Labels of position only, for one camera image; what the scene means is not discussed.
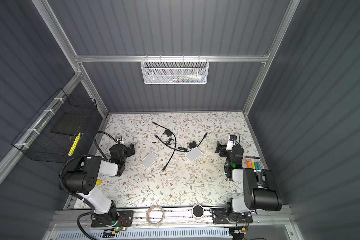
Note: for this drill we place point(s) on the clear tape roll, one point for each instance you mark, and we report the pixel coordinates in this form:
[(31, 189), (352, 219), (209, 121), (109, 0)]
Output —
[(155, 215)]

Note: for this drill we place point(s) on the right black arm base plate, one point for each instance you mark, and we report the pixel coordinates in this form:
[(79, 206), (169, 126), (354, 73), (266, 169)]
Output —
[(220, 217)]

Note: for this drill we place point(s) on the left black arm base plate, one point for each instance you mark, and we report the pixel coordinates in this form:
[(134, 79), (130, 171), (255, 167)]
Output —
[(118, 219)]

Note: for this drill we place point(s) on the pack of coloured markers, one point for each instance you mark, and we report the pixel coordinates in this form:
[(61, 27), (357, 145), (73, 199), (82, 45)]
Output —
[(254, 163)]

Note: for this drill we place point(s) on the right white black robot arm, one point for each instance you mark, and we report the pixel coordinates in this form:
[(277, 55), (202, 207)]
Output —
[(259, 192)]

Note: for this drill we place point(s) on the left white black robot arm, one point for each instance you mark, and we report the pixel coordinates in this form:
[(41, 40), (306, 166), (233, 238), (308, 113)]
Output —
[(78, 177)]

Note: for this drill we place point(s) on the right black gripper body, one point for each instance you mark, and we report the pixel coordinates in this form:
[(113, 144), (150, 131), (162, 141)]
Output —
[(224, 151)]

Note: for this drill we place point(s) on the black wire basket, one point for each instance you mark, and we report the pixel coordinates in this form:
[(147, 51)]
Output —
[(38, 143)]

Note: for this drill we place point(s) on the aluminium front rail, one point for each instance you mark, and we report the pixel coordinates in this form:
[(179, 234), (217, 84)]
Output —
[(176, 217)]

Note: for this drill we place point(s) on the white network switch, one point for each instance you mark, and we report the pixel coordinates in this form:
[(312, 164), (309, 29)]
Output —
[(149, 160), (193, 154)]

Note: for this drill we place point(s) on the white wire mesh basket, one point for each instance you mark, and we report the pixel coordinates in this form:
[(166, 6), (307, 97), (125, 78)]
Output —
[(175, 73)]

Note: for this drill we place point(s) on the yellow green marker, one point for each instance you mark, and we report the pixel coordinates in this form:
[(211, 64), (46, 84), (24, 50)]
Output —
[(74, 145)]

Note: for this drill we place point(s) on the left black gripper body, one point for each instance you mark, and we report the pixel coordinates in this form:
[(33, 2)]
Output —
[(128, 150)]

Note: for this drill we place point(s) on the black foam pad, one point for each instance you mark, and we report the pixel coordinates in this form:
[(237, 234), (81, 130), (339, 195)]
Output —
[(71, 124)]

